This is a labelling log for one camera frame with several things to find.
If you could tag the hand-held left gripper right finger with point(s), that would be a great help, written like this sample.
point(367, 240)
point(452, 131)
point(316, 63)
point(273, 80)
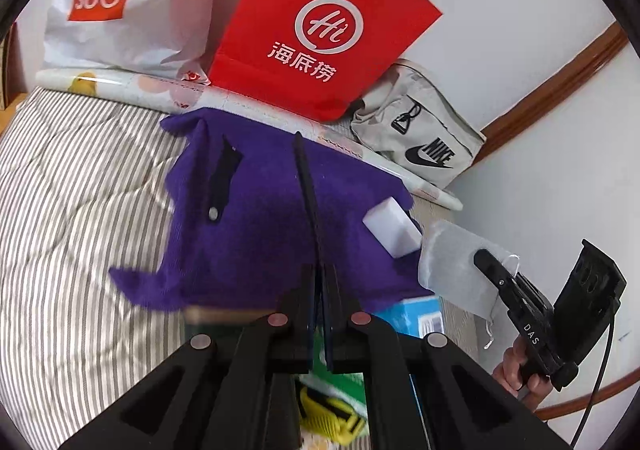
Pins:
point(345, 335)

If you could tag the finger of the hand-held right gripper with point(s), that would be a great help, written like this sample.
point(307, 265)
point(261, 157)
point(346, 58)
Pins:
point(492, 267)

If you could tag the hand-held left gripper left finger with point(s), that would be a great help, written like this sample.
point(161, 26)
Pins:
point(295, 330)

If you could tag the green packet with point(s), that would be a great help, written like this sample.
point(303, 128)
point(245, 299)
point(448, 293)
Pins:
point(345, 382)

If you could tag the white sponge block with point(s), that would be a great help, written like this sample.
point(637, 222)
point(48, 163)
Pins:
point(395, 230)

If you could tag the person's right hand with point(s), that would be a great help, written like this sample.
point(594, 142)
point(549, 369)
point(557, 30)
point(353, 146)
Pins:
point(510, 367)

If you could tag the blue tissue pack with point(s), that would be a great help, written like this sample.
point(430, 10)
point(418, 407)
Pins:
point(400, 317)

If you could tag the purple towel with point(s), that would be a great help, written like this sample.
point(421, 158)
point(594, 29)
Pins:
point(260, 230)

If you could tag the grey fabric zip bag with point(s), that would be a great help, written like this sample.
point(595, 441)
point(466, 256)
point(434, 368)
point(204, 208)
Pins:
point(380, 125)

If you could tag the rolled printed paper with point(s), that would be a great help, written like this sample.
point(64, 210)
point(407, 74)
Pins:
point(125, 90)

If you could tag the red paper bag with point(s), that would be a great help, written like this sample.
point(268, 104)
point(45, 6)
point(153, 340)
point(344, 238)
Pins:
point(260, 30)

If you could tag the white plastic shopping bag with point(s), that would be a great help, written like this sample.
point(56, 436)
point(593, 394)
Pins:
point(165, 5)

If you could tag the wooden door frame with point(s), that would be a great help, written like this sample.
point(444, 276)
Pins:
point(550, 90)

